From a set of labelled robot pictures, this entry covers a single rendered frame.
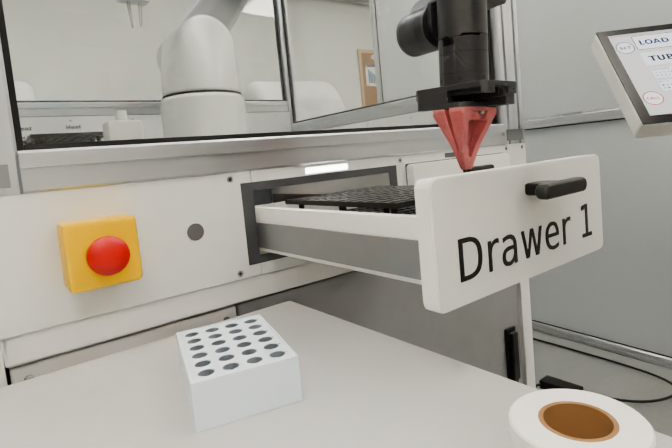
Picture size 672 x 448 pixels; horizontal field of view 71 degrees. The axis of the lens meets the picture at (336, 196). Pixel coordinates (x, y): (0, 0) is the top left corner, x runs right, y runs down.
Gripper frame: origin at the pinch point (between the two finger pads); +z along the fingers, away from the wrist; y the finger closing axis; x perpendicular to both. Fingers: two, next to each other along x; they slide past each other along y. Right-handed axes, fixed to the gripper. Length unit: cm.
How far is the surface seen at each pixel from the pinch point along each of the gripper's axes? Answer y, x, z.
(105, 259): 14.8, 38.3, 6.8
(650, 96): 5, -71, -9
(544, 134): 80, -165, -1
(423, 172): 20.2, -14.6, 2.7
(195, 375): -1.8, 36.0, 13.6
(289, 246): 13.6, 17.6, 9.1
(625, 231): 45, -163, 40
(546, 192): -14.8, 8.6, 2.0
